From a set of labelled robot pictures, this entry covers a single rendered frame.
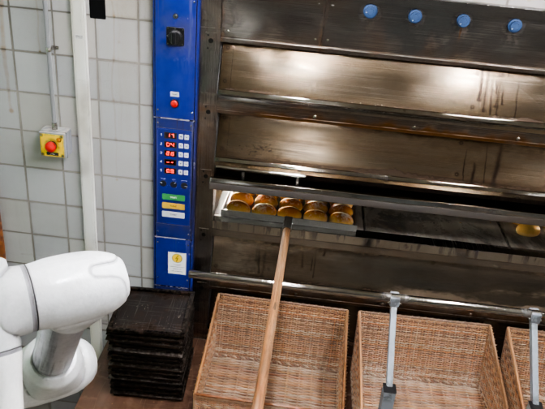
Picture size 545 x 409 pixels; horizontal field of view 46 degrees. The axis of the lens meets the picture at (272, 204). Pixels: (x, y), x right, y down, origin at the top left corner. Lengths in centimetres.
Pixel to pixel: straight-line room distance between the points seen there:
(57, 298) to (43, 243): 158
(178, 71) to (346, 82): 59
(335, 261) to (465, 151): 67
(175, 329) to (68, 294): 121
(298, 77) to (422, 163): 56
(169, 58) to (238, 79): 25
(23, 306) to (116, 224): 144
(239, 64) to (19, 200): 107
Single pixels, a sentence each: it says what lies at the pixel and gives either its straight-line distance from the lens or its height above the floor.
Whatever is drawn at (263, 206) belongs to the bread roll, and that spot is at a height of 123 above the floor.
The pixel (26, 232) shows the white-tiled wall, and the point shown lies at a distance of 285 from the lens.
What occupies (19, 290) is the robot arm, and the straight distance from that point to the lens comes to 127.
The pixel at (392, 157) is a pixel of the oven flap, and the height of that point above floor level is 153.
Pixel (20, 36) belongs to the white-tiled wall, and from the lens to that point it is 252.
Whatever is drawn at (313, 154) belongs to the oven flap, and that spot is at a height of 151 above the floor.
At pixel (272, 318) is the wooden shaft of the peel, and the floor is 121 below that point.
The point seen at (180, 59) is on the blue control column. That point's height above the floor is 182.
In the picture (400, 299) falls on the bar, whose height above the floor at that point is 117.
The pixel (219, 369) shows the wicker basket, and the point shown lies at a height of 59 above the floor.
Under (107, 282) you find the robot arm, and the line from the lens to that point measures 130.
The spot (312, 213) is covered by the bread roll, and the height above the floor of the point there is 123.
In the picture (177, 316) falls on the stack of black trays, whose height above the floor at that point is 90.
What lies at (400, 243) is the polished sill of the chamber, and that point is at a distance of 258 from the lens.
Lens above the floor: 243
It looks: 27 degrees down
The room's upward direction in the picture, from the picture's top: 5 degrees clockwise
